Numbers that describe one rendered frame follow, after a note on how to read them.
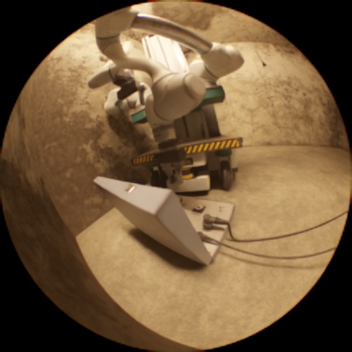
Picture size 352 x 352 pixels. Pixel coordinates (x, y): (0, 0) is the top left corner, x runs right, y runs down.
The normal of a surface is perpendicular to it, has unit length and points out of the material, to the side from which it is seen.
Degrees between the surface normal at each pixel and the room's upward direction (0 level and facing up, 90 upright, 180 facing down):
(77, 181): 90
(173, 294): 0
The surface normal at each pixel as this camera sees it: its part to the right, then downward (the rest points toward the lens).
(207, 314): -0.23, -0.92
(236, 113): -0.45, 0.40
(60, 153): 0.86, -0.04
